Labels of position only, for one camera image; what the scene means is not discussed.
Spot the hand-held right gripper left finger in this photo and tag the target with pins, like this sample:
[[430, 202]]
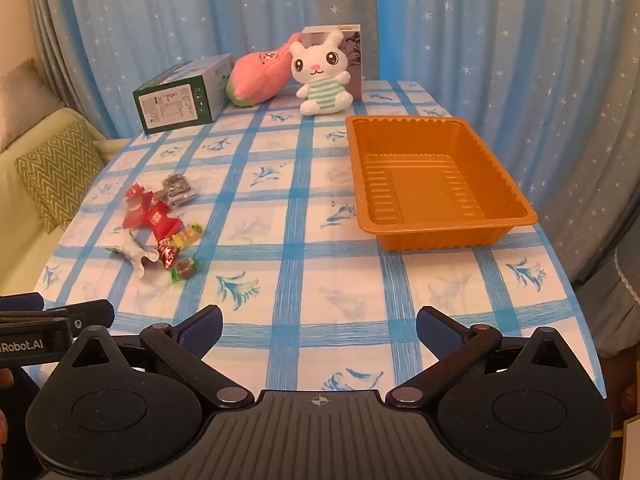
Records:
[[202, 329]]

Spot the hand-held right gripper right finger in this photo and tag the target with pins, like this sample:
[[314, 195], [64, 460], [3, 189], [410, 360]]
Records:
[[437, 332]]

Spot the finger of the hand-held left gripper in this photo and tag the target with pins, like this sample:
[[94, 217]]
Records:
[[90, 312], [22, 303]]

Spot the orange plastic tray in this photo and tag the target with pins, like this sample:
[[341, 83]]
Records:
[[430, 185]]

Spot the light green sofa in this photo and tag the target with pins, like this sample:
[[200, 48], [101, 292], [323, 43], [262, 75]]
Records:
[[30, 255]]

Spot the green wrapped brown candy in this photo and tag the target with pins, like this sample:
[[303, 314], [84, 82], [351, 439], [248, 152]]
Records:
[[184, 269]]

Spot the white wrapped candy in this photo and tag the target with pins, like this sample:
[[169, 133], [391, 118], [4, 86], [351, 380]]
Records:
[[134, 251]]

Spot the dark red wrapped candy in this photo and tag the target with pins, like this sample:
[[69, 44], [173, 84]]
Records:
[[167, 253]]

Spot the yellow orange wrapped candy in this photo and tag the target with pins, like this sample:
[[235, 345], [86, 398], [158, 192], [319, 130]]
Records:
[[186, 235]]

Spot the large red candy packet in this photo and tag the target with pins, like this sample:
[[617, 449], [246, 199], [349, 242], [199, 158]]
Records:
[[157, 219]]

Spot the small red candy packet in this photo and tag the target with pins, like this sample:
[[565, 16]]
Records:
[[136, 195]]

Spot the green chevron cushion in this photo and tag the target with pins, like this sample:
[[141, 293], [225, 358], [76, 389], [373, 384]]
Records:
[[60, 175]]

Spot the grey snack packet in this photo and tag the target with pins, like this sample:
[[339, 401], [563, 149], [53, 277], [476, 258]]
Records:
[[176, 189]]

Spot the grey lace-trimmed cloth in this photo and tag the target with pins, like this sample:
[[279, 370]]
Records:
[[629, 270]]

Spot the light wooden board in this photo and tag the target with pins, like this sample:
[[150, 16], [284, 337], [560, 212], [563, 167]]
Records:
[[632, 450]]

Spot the green cardboard box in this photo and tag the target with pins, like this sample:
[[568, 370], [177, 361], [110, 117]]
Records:
[[175, 100]]

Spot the pink plush toy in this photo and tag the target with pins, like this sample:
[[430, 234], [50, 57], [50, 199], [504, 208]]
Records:
[[257, 77]]

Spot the white bunny plush toy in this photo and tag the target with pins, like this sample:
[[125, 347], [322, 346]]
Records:
[[320, 75]]

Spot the blue star curtain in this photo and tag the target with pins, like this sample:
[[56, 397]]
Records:
[[200, 15], [525, 60]]

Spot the grey and white box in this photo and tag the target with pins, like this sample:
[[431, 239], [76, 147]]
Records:
[[353, 55]]

